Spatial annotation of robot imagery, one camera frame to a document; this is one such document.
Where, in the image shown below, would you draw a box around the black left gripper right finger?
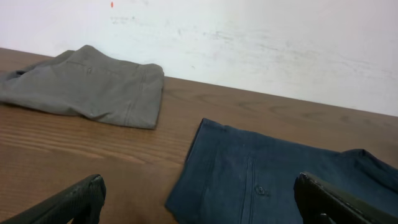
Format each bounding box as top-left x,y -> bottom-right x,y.
294,172 -> 397,224

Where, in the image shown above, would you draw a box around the dark blue shorts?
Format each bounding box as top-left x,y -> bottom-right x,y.
165,119 -> 397,223

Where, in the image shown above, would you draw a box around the folded grey shorts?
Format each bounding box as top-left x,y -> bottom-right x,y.
1,45 -> 164,129

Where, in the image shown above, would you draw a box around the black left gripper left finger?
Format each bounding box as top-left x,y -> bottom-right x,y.
2,174 -> 106,224

